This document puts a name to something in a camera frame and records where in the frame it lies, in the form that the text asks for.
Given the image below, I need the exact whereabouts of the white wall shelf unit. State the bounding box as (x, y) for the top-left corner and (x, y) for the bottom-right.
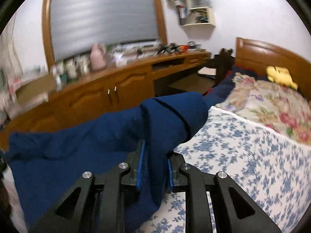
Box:
(167, 0), (216, 27)

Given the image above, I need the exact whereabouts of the red basket on desk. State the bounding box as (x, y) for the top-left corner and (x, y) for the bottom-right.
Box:
(178, 45), (189, 53)

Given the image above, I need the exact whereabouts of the dark wooden chair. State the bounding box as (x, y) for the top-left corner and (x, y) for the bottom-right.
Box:
(197, 48), (235, 87)

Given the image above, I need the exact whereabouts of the navy blue suit jacket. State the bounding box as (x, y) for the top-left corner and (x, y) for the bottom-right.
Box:
(7, 92), (209, 232)

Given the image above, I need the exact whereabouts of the yellow Pikachu plush toy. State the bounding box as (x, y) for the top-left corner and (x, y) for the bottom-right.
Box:
(266, 66), (298, 90)

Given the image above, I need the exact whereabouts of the wooden bed headboard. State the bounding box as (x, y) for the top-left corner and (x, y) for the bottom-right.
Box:
(235, 37), (310, 100)

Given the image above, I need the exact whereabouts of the pink floral quilt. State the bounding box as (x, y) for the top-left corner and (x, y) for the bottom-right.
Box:
(216, 72), (310, 145)

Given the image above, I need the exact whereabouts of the grey window blind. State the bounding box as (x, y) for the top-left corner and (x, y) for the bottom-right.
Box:
(50, 0), (159, 61)

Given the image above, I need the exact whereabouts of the long wooden desk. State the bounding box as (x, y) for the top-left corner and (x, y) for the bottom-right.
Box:
(1, 52), (211, 150)

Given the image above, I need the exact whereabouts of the blue floral white bedsheet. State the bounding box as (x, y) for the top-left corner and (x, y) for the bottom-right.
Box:
(135, 105), (311, 233)

